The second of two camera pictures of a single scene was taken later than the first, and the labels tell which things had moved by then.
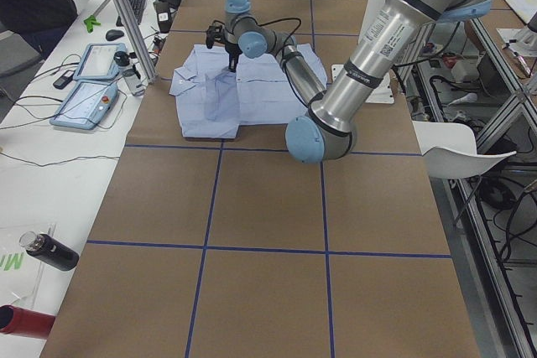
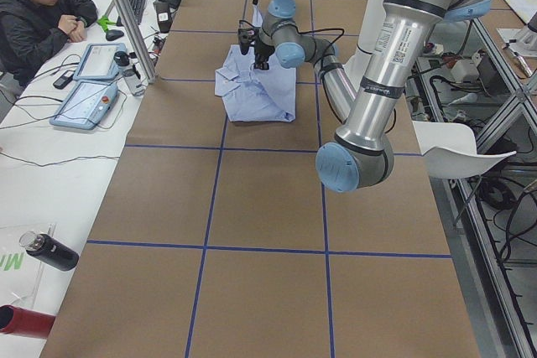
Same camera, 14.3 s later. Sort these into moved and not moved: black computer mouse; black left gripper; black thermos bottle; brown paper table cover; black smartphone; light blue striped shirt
Moved: black left gripper; light blue striped shirt
Not moved: black smartphone; black thermos bottle; brown paper table cover; black computer mouse
